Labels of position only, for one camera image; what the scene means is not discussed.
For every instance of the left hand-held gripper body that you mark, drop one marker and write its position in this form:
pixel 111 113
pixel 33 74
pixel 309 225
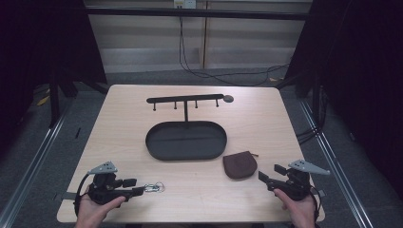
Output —
pixel 103 190

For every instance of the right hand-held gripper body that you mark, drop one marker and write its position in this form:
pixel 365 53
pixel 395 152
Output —
pixel 296 185

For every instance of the brown leather pouch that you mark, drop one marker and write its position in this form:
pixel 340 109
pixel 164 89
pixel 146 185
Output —
pixel 239 164

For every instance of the black key rack with tray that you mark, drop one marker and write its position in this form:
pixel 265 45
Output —
pixel 186 141

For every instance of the person's left hand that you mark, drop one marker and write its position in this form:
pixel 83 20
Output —
pixel 92 212

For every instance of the person's right hand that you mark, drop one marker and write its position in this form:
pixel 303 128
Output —
pixel 299 212

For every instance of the grey tape strip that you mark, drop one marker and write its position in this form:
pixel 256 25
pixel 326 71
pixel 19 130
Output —
pixel 69 195
pixel 321 192

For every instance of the small black floor strip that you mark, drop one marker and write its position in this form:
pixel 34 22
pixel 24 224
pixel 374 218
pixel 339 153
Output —
pixel 78 133

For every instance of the grey round disc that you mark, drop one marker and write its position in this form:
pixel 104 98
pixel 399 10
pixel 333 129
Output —
pixel 228 98

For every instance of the black stand leg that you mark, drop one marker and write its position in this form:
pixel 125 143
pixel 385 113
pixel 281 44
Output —
pixel 54 104

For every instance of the yellow tape piece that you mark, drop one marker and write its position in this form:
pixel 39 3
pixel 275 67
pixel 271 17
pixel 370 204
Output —
pixel 43 100

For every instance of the black curtain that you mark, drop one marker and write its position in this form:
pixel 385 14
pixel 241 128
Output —
pixel 358 79
pixel 44 47

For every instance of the black horizontal crossbar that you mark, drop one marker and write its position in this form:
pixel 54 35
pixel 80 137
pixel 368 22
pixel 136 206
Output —
pixel 196 13

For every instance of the metal floor rail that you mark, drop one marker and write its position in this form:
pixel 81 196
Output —
pixel 34 161
pixel 335 164

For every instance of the white wall socket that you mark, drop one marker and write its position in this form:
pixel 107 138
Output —
pixel 185 3

